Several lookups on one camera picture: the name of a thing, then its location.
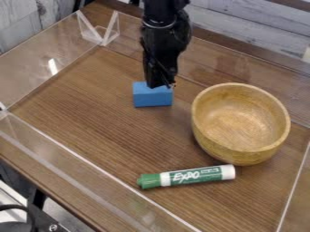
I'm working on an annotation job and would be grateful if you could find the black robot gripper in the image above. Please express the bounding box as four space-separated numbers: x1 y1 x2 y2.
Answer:
140 18 191 89

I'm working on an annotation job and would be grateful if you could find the blue foam block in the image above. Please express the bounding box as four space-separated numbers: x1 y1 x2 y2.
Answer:
132 82 174 107

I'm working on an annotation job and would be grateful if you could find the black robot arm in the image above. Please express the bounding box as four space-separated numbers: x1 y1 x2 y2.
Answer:
140 0 192 89

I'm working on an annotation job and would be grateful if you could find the brown wooden bowl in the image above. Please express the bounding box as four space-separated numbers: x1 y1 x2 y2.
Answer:
191 82 291 166

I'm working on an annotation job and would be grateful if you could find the green Expo marker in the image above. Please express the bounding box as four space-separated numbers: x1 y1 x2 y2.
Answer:
136 164 237 189

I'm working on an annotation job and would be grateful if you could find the clear acrylic tray wall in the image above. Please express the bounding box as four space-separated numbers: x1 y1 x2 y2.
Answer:
0 5 310 232

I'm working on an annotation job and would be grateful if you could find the black cable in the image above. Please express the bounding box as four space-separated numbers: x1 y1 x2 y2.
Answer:
0 204 43 232

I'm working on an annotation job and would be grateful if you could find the black metal bracket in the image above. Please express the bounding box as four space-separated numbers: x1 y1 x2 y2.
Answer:
28 189 71 232

